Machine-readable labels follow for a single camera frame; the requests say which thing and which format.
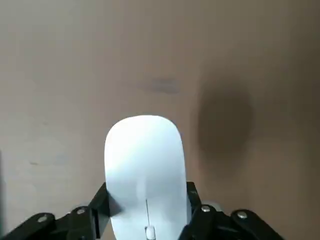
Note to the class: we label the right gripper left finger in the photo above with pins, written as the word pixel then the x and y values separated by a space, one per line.
pixel 75 222

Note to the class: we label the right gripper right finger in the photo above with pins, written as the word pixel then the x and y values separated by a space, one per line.
pixel 212 225

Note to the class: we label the white computer mouse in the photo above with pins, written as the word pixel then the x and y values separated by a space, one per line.
pixel 145 162

